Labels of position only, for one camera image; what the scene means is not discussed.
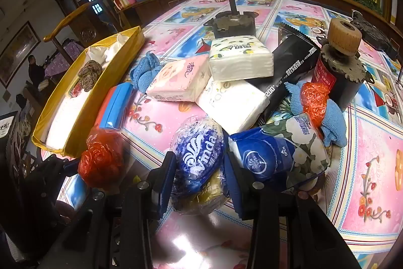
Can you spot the black metal part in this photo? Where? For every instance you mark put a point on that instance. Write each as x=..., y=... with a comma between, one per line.
x=374, y=32

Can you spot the lemon print tissue pack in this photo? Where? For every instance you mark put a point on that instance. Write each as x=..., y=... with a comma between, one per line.
x=241, y=59

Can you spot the brown patterned scrunchie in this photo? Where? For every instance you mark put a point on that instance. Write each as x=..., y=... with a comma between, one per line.
x=89, y=73

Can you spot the metal motor with shaft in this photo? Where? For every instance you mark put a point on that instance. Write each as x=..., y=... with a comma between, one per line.
x=229, y=24

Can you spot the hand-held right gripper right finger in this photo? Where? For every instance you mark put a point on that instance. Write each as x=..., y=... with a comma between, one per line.
x=234, y=188

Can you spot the black plastic packet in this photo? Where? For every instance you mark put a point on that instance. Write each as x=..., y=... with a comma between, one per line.
x=289, y=67

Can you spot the blue towel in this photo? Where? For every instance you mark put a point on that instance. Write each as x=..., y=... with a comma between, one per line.
x=333, y=124
x=144, y=73

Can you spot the gold plastic packet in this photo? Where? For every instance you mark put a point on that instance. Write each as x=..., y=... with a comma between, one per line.
x=207, y=198

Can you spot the yellow cardboard box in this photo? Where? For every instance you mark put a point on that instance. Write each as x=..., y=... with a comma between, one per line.
x=91, y=98

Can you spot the printed tablecloth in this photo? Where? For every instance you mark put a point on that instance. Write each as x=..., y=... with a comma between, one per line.
x=371, y=146

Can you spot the blue floral tissue pack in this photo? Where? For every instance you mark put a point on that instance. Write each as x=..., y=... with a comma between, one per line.
x=277, y=152

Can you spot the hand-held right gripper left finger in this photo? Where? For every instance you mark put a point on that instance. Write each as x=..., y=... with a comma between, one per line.
x=168, y=176

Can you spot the motor with wooden wheel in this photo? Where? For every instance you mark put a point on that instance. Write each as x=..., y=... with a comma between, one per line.
x=340, y=67

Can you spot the orange plastic bag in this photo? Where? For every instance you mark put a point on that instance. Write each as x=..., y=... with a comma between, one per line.
x=313, y=102

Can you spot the framed wall picture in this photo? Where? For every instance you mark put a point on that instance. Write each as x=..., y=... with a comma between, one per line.
x=19, y=51

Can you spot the table with purple cloth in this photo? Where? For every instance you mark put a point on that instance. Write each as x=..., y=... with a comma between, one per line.
x=59, y=58

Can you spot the pink box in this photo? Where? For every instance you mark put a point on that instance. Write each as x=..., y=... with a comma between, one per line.
x=124, y=1

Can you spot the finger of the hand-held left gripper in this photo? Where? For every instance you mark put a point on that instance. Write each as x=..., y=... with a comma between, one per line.
x=58, y=165

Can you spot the red plastic bag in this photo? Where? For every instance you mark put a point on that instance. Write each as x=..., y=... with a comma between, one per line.
x=100, y=162

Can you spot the pink tissue pack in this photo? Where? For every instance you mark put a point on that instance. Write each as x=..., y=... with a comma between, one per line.
x=179, y=76

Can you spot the blue and white plastic pack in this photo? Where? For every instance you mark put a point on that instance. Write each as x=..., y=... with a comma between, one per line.
x=196, y=155

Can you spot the plain white tissue pack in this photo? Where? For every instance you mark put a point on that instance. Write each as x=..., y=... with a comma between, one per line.
x=233, y=105

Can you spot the wooden chair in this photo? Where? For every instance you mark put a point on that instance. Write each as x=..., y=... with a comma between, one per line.
x=72, y=17

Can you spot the blue and orange tissue pack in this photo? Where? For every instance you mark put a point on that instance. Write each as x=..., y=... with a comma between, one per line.
x=116, y=108

